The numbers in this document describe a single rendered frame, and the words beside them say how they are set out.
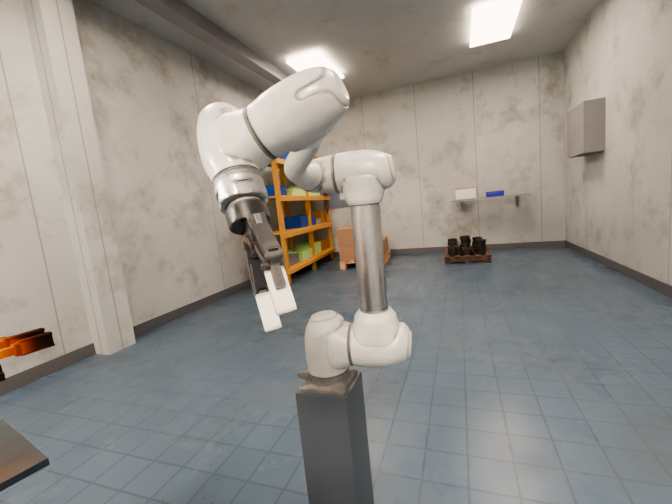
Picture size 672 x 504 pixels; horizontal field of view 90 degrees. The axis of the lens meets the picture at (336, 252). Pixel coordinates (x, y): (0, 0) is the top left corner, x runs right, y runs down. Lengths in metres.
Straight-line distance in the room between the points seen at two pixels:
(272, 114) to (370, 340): 0.83
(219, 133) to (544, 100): 7.95
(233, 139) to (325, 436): 1.09
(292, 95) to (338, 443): 1.16
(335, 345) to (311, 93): 0.87
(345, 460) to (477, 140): 7.34
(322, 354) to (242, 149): 0.83
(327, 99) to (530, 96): 7.83
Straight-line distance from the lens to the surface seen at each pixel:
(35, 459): 1.32
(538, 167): 8.19
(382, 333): 1.19
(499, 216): 8.09
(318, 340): 1.24
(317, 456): 1.47
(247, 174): 0.62
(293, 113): 0.60
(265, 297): 0.64
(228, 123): 0.65
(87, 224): 4.11
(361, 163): 1.11
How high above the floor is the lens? 1.26
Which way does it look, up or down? 8 degrees down
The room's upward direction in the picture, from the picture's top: 6 degrees counter-clockwise
